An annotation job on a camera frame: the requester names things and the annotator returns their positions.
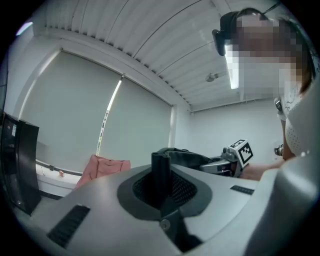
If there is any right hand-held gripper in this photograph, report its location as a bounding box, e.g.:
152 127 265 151
199 138 255 177

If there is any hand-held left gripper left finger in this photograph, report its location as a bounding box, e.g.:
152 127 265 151
151 152 163 217

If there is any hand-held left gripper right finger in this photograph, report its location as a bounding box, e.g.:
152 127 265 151
161 154 173 209

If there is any pink padded jacket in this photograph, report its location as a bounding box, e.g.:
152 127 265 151
74 154 132 190

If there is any person's right forearm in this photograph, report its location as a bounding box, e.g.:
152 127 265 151
239 159 285 181

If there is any grey roller blind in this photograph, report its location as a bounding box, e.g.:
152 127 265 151
98 77 173 162
18 49 123 173

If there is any white dotted shirt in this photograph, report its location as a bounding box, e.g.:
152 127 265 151
276 82 320 161

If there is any ceiling tube light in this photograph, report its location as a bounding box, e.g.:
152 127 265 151
224 46 240 90

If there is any black head-worn camera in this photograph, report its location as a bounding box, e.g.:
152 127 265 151
211 11 239 57

